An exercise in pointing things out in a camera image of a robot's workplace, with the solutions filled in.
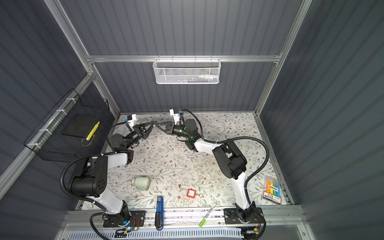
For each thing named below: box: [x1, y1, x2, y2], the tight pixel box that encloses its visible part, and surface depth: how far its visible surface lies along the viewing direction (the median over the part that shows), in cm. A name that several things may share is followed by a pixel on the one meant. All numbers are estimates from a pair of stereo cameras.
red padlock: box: [186, 189, 197, 199], surface depth 82 cm
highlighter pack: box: [263, 175, 282, 206], surface depth 82 cm
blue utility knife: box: [154, 196, 164, 231], surface depth 75 cm
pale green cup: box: [131, 176, 150, 191], surface depth 80 cm
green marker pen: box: [198, 202, 218, 227], surface depth 75 cm
